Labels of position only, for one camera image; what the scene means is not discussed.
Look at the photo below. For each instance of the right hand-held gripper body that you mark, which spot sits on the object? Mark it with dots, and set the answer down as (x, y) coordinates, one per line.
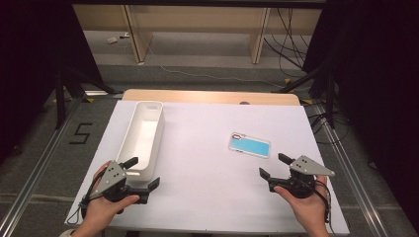
(308, 168)

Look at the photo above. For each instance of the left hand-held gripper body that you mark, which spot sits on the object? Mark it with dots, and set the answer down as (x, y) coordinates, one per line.
(110, 176)

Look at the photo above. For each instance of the turquoise phone case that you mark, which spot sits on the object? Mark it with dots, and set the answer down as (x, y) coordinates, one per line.
(250, 146)

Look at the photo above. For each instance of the white plastic bin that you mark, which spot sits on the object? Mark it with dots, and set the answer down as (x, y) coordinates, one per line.
(141, 131)

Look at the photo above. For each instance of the person's left hand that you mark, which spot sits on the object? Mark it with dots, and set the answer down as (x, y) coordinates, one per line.
(99, 210)

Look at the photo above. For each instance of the person's right hand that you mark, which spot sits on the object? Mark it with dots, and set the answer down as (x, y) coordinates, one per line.
(308, 212)

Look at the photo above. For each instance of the white table board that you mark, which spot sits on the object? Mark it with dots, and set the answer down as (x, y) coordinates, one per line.
(204, 184)

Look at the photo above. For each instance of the yellow floor tape piece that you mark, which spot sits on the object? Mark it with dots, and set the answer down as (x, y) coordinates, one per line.
(308, 101)
(88, 100)
(288, 80)

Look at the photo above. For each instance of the dark round table grommet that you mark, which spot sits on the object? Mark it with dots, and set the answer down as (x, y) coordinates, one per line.
(244, 103)

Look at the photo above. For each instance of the black metal stand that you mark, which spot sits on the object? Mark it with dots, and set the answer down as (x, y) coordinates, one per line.
(330, 98)
(60, 98)

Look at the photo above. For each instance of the small white floor device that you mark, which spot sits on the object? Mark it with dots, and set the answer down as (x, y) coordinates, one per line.
(112, 40)

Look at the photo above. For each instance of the black curtain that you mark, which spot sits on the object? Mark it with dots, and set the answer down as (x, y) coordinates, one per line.
(378, 65)
(26, 49)

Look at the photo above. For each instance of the metal floor rail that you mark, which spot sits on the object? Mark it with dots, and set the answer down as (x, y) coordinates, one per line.
(349, 174)
(33, 177)

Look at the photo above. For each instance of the light wooden desk frame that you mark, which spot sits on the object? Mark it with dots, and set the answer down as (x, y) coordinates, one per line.
(197, 18)

